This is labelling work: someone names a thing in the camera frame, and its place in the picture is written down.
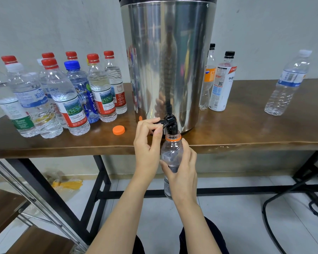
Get black metal table frame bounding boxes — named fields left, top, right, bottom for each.
left=5, top=151, right=318, bottom=246

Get stainless steel water dispenser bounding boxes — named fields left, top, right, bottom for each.
left=119, top=0, right=218, bottom=134

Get person's left forearm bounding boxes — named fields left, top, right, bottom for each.
left=86, top=174, right=152, bottom=254

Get wooden shelf rack with metal frame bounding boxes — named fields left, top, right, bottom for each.
left=0, top=153, right=88, bottom=254

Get black-capped bottle with white label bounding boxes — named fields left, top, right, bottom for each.
left=208, top=51, right=238, bottom=112

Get person's left hand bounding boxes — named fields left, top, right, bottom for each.
left=133, top=117, right=165, bottom=183

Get blue-capped blue-label bottle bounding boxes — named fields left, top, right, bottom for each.
left=64, top=60, right=100, bottom=124

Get group of red-capped water bottles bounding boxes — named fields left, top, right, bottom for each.
left=1, top=51, right=128, bottom=136

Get green-capped water bottle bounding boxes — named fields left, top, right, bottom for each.
left=0, top=60, right=40, bottom=138

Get black dispenser tap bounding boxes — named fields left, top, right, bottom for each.
left=156, top=114, right=178, bottom=136

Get black metal chair frame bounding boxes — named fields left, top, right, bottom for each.
left=262, top=162, right=318, bottom=254

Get black-capped bottle with orange label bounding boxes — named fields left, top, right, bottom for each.
left=199, top=43, right=217, bottom=111

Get yellow plastic bag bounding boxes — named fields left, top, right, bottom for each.
left=44, top=170, right=83, bottom=191

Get clear bottle with orange ring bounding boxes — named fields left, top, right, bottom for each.
left=160, top=133, right=184, bottom=200

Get white-capped crinkled clear bottle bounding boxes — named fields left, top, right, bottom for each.
left=264, top=49, right=313, bottom=116

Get person's dark trousers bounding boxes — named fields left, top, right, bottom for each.
left=132, top=217, right=230, bottom=254

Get white-capped bottle with blue label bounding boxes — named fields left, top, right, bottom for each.
left=5, top=63, right=63, bottom=139

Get person's right hand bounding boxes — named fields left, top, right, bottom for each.
left=160, top=138, right=198, bottom=207

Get person's right forearm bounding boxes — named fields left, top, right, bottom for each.
left=172, top=198, right=222, bottom=254

